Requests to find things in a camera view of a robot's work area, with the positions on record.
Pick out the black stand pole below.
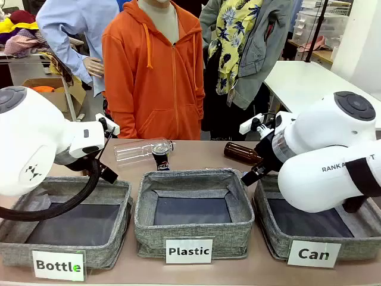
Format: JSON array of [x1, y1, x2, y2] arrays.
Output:
[[305, 0, 330, 63]]

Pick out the pile of colourful clothes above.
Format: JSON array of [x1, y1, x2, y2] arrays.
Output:
[[0, 8, 52, 58]]

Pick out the white Can label sign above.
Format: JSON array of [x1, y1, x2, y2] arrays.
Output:
[[287, 240, 342, 268]]

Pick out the clear plastic storage drawers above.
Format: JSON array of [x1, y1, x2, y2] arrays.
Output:
[[291, 11, 349, 46]]

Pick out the black braided cable hose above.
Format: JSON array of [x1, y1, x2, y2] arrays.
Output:
[[0, 126, 117, 221]]

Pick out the white Plastic label sign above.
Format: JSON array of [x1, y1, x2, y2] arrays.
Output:
[[165, 236, 214, 265]]

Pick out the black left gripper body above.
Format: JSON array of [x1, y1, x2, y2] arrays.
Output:
[[55, 150, 104, 180]]

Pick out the blue shirt person's hand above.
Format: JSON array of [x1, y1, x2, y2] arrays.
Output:
[[83, 57, 104, 79]]

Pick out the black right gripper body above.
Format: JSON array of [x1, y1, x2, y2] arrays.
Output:
[[252, 134, 288, 174]]

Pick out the person in orange hoodie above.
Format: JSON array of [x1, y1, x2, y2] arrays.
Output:
[[101, 0, 206, 141]]

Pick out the person in floral shirt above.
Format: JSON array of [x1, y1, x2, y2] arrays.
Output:
[[198, 0, 294, 141]]

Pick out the black drink can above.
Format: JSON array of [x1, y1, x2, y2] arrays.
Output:
[[151, 143, 171, 172]]

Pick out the white Bottle label sign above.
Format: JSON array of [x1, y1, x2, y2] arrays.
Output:
[[32, 249, 86, 282]]

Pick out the brown glass bottle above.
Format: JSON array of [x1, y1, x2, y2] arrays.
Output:
[[223, 142, 264, 166]]

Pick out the clear plastic bottle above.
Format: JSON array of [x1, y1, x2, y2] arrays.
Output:
[[114, 136, 176, 168]]

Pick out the cardboard box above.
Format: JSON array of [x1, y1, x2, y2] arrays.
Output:
[[21, 76, 87, 122]]

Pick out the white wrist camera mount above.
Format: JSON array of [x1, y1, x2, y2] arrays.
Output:
[[239, 114, 276, 141], [95, 113, 120, 139]]

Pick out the person in blue shirt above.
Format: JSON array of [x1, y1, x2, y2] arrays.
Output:
[[35, 0, 120, 98]]

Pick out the grey fabric basket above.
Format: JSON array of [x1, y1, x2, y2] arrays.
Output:
[[0, 176, 134, 271], [252, 172, 381, 260], [133, 168, 256, 259]]

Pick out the white side table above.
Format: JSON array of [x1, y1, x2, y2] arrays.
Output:
[[0, 49, 80, 122]]

